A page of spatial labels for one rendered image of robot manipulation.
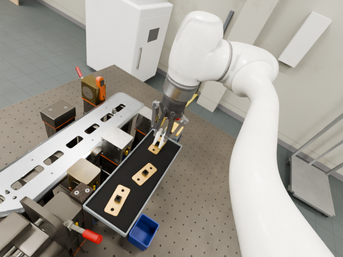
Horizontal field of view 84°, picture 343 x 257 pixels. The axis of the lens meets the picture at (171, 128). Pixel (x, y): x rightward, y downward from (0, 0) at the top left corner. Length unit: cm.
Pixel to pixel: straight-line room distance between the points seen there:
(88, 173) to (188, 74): 47
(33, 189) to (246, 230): 71
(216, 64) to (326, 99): 263
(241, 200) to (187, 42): 33
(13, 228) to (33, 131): 87
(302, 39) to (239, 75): 218
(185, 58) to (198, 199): 92
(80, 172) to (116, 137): 18
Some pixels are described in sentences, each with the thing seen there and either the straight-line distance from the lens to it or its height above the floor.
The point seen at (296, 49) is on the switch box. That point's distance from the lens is 266.
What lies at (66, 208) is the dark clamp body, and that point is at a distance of 68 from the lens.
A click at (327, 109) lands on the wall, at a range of 310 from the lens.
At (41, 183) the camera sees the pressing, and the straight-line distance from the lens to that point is 82.
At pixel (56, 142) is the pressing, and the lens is 92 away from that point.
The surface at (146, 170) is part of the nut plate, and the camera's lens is 64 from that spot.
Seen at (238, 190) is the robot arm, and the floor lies 153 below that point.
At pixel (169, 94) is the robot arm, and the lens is 52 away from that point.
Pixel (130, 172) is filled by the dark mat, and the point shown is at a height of 116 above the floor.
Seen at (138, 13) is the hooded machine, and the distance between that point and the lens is 233.
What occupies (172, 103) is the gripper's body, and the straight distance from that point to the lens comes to 54.
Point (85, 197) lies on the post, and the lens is 67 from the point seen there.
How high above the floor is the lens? 171
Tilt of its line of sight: 43 degrees down
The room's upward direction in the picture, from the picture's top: 23 degrees clockwise
